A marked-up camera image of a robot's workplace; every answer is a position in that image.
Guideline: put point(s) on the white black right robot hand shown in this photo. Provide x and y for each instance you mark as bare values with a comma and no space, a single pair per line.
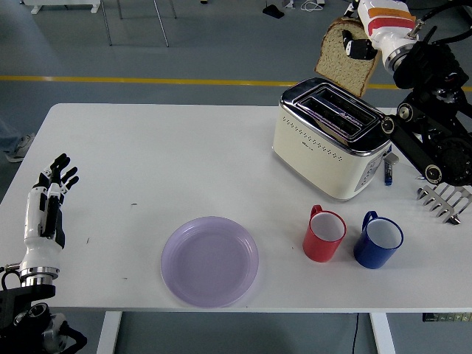
391,26

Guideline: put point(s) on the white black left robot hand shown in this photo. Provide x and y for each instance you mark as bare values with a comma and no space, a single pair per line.
35,236

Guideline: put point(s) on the brown bread slice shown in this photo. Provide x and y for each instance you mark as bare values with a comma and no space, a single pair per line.
339,70

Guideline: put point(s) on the purple plastic plate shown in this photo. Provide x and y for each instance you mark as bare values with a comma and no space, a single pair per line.
210,262

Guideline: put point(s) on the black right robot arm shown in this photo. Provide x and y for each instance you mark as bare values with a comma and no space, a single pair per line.
427,66

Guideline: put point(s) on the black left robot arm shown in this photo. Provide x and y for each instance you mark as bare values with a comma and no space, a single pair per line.
22,295

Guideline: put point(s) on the white paper sheet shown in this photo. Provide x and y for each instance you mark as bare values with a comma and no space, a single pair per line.
391,113

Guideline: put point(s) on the person's grey shoe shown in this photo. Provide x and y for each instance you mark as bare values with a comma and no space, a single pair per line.
20,149

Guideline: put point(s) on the person's leg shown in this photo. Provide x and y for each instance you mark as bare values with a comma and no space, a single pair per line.
5,134

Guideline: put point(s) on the black floor pedal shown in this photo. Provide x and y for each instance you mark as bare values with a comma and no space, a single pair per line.
274,12

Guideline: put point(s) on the white table leg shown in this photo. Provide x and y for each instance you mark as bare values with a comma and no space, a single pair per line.
383,333
108,333

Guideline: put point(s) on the blue marker pen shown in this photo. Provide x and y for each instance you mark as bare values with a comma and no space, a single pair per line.
388,173

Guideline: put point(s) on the cream chrome two-slot toaster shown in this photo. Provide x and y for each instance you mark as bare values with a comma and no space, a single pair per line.
317,162

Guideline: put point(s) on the silver metal toast rack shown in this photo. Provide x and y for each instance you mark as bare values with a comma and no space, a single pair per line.
444,203

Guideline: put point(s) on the white stand base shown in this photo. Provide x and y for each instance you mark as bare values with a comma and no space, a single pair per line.
37,7

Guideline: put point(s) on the blue enamel mug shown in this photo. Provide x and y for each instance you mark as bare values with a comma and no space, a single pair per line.
370,256

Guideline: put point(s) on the red enamel mug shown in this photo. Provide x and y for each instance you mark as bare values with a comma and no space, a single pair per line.
319,250

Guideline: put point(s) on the black table control panel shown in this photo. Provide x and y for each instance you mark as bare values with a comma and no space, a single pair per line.
448,317

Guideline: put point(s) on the grey metal chair frame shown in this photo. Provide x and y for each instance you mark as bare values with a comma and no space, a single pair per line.
162,26

